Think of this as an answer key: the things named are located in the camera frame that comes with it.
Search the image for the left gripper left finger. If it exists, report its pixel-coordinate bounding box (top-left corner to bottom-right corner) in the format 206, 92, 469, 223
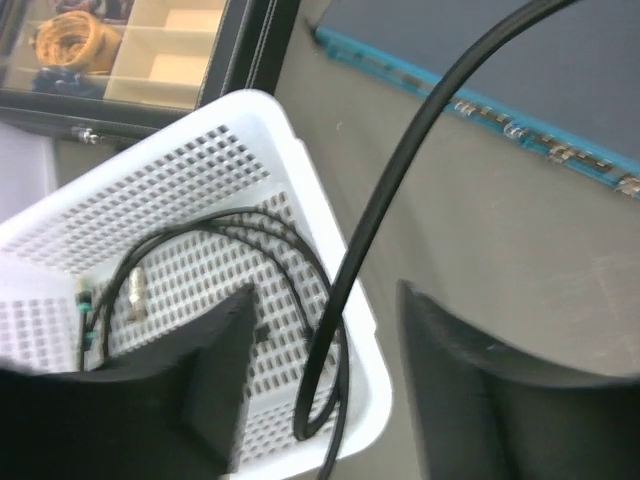
1, 284, 257, 479

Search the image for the dark blue network switch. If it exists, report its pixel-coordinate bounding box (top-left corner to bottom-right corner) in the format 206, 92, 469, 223
312, 0, 639, 189

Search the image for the black cable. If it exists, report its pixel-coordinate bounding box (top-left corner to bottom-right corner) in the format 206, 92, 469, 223
292, 0, 581, 441

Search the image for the white perforated plastic basket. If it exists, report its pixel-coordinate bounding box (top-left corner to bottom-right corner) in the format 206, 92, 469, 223
0, 88, 394, 474

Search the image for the black compartment jewelry box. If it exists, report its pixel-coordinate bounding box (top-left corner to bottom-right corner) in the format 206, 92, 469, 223
1, 0, 299, 145

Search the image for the silver SFP module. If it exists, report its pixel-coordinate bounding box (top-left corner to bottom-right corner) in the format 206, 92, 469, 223
128, 266, 147, 322

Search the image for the inserted sfp plug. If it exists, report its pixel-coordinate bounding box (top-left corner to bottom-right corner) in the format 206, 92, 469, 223
615, 175, 640, 198
547, 144, 576, 164

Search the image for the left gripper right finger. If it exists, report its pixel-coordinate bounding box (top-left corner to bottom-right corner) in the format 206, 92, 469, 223
397, 281, 639, 479

